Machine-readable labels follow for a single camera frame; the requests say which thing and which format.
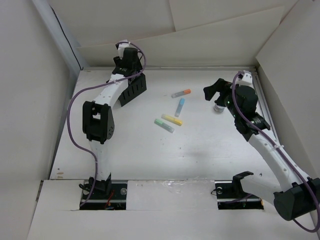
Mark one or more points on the green capped highlighter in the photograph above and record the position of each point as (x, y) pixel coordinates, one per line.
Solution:
(163, 125)

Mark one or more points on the blue capped highlighter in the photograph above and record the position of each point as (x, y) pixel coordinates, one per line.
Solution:
(179, 107)

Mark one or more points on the yellow highlighter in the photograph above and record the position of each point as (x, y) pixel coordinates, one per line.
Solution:
(171, 119)

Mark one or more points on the black slotted organizer box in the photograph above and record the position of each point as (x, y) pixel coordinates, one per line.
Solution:
(135, 88)

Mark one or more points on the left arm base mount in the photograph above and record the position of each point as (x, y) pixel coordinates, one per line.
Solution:
(107, 195)

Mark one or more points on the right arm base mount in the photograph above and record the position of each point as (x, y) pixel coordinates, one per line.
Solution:
(230, 194)

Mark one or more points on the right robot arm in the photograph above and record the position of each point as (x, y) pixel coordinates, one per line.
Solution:
(295, 193)

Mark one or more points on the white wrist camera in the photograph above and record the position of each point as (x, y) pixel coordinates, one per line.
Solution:
(121, 46)
(245, 78)

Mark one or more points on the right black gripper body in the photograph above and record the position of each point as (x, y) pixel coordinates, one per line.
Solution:
(225, 99)

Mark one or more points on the orange capped highlighter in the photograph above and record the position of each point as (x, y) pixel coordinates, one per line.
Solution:
(181, 93)

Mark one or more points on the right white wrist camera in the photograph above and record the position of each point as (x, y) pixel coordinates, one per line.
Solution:
(245, 78)

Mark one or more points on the round tape roll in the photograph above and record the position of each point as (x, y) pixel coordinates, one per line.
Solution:
(218, 109)

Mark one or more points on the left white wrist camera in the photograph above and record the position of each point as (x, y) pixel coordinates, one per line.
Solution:
(121, 46)

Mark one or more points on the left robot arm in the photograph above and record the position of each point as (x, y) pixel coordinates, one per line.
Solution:
(125, 84)

